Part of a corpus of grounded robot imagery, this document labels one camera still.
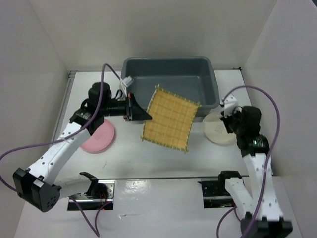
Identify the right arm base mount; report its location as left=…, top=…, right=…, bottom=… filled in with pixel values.
left=198, top=178, right=235, bottom=209

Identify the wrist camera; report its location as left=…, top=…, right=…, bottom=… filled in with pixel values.
left=220, top=94, right=238, bottom=114
left=120, top=76, right=134, bottom=90

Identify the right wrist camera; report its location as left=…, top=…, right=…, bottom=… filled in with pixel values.
left=220, top=94, right=238, bottom=114

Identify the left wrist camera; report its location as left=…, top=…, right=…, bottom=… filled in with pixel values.
left=120, top=76, right=134, bottom=90

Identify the aluminium table edge rail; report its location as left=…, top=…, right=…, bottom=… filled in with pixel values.
left=51, top=70, right=77, bottom=141

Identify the pink plate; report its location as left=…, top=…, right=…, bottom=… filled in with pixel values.
left=81, top=119, right=115, bottom=153

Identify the yellow bamboo mat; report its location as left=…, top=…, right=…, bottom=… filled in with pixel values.
left=141, top=85, right=201, bottom=153

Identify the grey plastic bin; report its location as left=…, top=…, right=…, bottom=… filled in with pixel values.
left=121, top=56, right=220, bottom=117

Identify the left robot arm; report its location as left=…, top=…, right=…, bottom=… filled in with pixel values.
left=13, top=82, right=152, bottom=212

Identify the cream plate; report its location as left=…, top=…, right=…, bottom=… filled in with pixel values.
left=203, top=113, right=236, bottom=145

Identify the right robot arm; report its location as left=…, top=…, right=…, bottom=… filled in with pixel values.
left=217, top=104, right=293, bottom=238

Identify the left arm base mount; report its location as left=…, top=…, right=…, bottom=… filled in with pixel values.
left=72, top=179, right=116, bottom=211

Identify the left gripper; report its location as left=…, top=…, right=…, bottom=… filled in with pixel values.
left=101, top=92, right=152, bottom=121

